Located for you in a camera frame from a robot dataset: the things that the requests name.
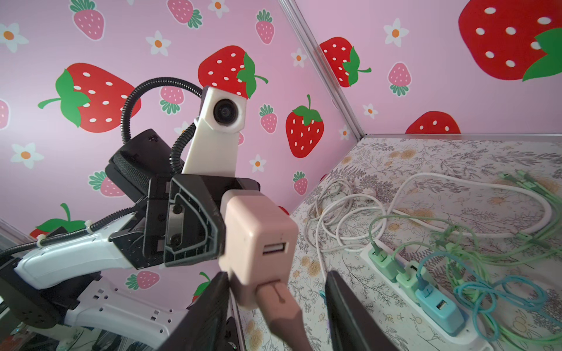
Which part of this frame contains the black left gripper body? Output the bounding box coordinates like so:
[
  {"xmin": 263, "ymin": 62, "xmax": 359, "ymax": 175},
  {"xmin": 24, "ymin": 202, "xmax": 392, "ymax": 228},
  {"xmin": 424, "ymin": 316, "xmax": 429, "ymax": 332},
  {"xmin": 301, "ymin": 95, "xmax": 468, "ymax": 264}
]
[{"xmin": 109, "ymin": 174, "xmax": 261, "ymax": 269}]

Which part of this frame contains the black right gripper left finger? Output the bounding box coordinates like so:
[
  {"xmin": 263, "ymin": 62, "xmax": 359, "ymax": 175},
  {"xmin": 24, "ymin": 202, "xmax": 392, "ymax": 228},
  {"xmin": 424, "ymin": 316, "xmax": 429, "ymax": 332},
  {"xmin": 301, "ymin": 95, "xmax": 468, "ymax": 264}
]
[{"xmin": 159, "ymin": 271, "xmax": 230, "ymax": 351}]

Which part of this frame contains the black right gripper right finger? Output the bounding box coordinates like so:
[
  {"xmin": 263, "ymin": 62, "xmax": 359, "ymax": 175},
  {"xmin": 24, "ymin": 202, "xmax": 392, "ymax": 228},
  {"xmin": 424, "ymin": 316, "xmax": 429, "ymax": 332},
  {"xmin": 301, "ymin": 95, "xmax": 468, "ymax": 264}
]
[{"xmin": 325, "ymin": 271, "xmax": 397, "ymax": 351}]

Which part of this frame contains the light green charger plug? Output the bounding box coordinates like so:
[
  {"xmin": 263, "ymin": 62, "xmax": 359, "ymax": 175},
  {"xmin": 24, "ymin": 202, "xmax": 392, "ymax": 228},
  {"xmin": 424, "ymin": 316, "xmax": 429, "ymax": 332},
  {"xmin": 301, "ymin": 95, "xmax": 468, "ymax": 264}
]
[{"xmin": 368, "ymin": 245, "xmax": 400, "ymax": 282}]

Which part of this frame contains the pink charger cable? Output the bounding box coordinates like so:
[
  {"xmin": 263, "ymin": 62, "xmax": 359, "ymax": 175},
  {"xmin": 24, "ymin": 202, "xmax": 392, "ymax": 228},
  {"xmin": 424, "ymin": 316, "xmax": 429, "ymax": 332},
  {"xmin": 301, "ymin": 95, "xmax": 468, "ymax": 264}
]
[{"xmin": 255, "ymin": 280, "xmax": 315, "ymax": 351}]

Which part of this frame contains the pink charger plug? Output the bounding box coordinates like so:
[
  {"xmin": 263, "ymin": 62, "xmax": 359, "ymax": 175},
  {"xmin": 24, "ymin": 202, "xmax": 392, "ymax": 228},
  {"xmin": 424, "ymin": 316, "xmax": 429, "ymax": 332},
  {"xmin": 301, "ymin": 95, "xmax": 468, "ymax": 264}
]
[{"xmin": 218, "ymin": 190, "xmax": 299, "ymax": 310}]

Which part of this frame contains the teal charger plug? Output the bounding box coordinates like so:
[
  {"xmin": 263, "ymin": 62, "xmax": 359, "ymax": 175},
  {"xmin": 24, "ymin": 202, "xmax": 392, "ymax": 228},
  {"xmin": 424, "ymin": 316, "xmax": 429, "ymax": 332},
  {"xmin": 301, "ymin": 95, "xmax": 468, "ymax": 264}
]
[{"xmin": 416, "ymin": 285, "xmax": 465, "ymax": 336}]

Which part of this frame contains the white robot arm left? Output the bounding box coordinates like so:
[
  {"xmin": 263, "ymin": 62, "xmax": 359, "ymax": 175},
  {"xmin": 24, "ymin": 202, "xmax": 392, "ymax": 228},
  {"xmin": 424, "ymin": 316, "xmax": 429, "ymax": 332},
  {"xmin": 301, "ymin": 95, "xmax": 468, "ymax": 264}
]
[{"xmin": 1, "ymin": 125, "xmax": 259, "ymax": 350}]

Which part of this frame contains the white blue power strip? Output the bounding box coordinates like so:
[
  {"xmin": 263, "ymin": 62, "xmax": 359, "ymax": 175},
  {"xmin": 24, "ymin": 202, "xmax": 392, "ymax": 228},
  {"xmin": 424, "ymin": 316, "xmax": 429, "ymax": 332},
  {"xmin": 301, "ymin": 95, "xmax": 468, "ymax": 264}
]
[{"xmin": 360, "ymin": 244, "xmax": 493, "ymax": 350}]

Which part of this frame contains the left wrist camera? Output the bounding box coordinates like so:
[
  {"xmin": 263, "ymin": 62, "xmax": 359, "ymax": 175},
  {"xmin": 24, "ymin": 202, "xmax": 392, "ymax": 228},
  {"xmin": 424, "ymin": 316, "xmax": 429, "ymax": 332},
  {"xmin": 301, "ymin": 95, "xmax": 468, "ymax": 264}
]
[{"xmin": 182, "ymin": 86, "xmax": 247, "ymax": 177}]

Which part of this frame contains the light green charger cable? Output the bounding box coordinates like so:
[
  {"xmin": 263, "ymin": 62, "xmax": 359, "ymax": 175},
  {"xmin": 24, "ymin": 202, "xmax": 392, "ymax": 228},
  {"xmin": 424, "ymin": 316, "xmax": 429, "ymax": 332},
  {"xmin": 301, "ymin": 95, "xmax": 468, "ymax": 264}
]
[{"xmin": 366, "ymin": 168, "xmax": 562, "ymax": 351}]

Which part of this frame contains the aluminium corner post left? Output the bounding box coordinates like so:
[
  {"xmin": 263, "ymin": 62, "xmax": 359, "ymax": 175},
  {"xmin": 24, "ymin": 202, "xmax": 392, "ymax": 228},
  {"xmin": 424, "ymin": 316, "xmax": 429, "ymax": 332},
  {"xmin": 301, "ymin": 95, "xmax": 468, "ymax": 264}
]
[{"xmin": 278, "ymin": 0, "xmax": 365, "ymax": 141}]

